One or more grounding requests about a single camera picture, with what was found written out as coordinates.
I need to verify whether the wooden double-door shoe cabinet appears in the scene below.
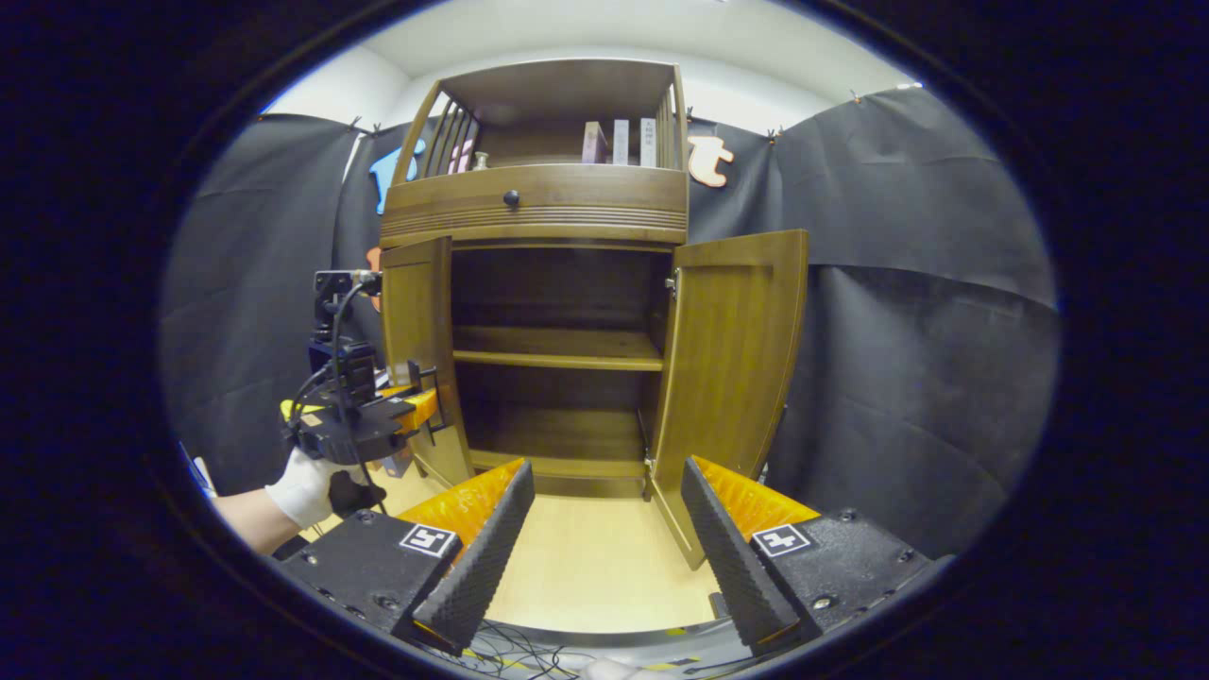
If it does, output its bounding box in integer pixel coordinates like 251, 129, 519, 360
378, 59, 810, 572

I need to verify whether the wooden shoe cabinet door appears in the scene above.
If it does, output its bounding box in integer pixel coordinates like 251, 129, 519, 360
647, 229, 810, 572
380, 236, 475, 489

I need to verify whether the black backdrop cloth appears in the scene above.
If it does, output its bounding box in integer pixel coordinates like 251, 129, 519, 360
161, 87, 1064, 558

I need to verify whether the wooden inner shelf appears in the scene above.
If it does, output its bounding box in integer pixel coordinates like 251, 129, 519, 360
453, 326, 664, 372

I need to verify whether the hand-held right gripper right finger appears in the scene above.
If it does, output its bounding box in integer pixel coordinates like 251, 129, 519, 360
680, 455, 955, 655

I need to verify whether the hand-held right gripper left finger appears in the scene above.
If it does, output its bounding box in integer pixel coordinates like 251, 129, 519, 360
279, 458, 536, 655

